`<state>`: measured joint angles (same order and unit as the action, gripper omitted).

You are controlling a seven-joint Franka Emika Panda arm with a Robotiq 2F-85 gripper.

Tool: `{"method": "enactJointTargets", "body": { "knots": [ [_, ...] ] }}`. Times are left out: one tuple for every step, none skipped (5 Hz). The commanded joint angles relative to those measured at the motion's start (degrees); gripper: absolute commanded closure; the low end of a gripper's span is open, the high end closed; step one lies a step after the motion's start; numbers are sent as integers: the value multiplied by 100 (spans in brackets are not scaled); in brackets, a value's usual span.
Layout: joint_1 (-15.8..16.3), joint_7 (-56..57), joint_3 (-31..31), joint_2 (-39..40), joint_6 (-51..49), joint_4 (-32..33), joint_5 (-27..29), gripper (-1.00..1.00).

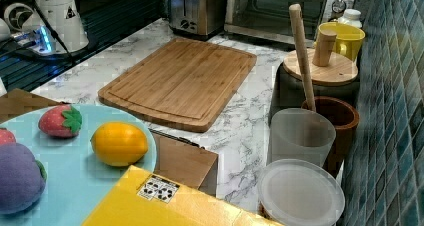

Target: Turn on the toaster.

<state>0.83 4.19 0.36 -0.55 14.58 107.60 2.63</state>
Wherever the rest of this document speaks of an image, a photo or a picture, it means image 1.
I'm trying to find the yellow cardboard box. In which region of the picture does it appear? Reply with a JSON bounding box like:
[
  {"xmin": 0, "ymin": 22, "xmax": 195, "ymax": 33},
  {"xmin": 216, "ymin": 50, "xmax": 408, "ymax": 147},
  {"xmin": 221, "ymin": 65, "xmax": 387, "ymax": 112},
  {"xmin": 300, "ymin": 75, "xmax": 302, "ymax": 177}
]
[{"xmin": 82, "ymin": 166, "xmax": 283, "ymax": 226}]

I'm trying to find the purple plush fruit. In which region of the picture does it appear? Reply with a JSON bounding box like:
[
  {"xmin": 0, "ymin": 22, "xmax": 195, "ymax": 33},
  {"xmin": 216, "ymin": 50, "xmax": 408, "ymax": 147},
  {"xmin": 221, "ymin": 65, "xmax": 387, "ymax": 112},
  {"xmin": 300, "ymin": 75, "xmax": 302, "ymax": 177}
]
[{"xmin": 0, "ymin": 143, "xmax": 46, "ymax": 214}]

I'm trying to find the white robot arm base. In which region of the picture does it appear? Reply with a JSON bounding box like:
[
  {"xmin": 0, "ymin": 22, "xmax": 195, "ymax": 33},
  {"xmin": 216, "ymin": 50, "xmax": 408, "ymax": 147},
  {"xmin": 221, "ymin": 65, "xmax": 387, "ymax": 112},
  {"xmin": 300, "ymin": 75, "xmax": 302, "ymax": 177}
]
[{"xmin": 0, "ymin": 0, "xmax": 90, "ymax": 57}]

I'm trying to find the stainless steel toaster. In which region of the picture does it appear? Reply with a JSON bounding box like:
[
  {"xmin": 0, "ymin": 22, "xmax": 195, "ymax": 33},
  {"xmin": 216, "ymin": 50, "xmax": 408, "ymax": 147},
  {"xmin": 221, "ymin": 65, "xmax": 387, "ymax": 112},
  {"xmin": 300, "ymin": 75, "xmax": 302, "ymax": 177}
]
[{"xmin": 169, "ymin": 0, "xmax": 227, "ymax": 38}]

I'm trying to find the red toy fruit at edge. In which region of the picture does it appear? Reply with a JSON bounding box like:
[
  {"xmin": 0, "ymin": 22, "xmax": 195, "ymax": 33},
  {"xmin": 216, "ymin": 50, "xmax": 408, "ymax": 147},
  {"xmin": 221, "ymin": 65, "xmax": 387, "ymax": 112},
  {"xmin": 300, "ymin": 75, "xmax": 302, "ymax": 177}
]
[{"xmin": 0, "ymin": 128, "xmax": 16, "ymax": 145}]

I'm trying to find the clear lidded plastic container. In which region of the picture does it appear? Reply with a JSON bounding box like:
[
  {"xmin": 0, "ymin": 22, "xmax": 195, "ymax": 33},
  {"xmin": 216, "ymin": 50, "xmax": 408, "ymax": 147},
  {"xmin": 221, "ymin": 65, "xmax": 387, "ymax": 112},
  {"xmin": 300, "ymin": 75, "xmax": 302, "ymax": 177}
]
[{"xmin": 257, "ymin": 159, "xmax": 345, "ymax": 226}]

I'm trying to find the yellow mug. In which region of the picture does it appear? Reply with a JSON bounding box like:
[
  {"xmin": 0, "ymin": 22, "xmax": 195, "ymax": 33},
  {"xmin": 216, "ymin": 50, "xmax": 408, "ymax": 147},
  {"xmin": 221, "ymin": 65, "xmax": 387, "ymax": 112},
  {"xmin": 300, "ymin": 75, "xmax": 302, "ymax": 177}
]
[{"xmin": 317, "ymin": 22, "xmax": 365, "ymax": 61}]

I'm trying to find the black pot with wooden lid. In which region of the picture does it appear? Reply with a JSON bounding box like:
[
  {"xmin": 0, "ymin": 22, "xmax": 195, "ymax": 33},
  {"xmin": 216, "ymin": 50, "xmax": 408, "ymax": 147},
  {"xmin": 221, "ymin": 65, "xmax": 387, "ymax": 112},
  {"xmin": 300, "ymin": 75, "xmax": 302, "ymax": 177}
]
[{"xmin": 268, "ymin": 30, "xmax": 358, "ymax": 123}]

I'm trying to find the brown wooden utensil holder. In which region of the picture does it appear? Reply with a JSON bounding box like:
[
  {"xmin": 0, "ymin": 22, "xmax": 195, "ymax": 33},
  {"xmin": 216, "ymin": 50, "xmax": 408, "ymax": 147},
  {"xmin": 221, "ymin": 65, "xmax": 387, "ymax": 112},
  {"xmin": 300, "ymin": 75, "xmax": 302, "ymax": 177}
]
[{"xmin": 314, "ymin": 96, "xmax": 360, "ymax": 177}]

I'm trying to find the silver toaster oven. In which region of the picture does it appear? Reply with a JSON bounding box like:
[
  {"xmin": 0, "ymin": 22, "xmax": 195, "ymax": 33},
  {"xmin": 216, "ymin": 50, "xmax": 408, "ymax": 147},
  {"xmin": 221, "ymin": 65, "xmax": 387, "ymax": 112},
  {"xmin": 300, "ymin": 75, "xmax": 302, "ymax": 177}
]
[{"xmin": 224, "ymin": 0, "xmax": 355, "ymax": 47}]

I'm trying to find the brown cardboard box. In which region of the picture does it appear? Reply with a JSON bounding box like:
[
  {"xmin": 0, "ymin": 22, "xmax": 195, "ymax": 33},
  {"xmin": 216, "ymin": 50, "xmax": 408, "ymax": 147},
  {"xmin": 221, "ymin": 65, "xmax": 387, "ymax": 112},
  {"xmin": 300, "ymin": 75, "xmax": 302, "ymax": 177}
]
[{"xmin": 0, "ymin": 89, "xmax": 218, "ymax": 197}]

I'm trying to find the light blue round plate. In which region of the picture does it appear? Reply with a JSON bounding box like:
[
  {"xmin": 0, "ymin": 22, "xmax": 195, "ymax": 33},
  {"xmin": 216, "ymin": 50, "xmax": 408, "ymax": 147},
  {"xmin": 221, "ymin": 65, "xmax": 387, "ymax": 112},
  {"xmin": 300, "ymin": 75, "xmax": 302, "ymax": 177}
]
[{"xmin": 0, "ymin": 104, "xmax": 157, "ymax": 226}]

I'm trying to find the red toy strawberry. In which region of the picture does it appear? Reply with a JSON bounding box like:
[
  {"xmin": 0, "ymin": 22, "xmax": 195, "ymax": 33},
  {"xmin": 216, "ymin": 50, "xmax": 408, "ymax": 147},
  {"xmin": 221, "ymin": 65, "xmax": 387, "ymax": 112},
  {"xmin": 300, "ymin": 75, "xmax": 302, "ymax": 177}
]
[{"xmin": 38, "ymin": 104, "xmax": 82, "ymax": 138}]

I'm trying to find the bamboo cutting board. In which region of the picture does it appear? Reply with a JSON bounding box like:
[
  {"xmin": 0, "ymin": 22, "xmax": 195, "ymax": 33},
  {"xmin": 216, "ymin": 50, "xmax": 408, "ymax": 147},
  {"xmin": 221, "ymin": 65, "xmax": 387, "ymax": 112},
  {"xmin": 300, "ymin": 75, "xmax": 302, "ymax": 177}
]
[{"xmin": 98, "ymin": 38, "xmax": 256, "ymax": 132}]

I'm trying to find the wooden utensil handle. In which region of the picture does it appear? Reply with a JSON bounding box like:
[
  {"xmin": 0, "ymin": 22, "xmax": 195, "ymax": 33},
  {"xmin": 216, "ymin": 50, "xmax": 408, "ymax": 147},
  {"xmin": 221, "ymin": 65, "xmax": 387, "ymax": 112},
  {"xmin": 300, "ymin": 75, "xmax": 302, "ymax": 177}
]
[{"xmin": 289, "ymin": 4, "xmax": 316, "ymax": 112}]

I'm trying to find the black cable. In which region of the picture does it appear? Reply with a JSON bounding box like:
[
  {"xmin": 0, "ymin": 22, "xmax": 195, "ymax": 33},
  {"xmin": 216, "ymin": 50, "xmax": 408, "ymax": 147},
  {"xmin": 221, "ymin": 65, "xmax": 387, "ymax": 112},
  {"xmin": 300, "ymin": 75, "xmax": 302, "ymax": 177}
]
[{"xmin": 25, "ymin": 0, "xmax": 75, "ymax": 61}]

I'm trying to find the frosted plastic cup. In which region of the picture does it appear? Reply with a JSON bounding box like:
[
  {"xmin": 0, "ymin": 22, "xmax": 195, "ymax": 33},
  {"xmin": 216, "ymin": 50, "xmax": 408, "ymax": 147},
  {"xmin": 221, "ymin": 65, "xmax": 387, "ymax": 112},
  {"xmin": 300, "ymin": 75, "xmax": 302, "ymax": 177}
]
[{"xmin": 266, "ymin": 108, "xmax": 336, "ymax": 167}]

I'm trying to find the yellow toy lemon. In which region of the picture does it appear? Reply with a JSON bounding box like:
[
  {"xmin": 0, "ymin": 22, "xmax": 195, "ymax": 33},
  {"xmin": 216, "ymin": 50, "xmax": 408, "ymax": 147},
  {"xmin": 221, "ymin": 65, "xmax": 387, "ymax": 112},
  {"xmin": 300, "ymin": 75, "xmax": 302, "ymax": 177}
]
[{"xmin": 90, "ymin": 122, "xmax": 149, "ymax": 167}]

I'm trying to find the white plastic bottle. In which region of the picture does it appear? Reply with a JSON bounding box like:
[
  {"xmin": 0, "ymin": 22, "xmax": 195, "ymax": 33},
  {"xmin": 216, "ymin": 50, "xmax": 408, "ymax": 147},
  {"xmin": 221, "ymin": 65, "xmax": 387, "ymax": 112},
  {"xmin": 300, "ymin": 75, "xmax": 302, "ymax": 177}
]
[{"xmin": 337, "ymin": 9, "xmax": 362, "ymax": 28}]

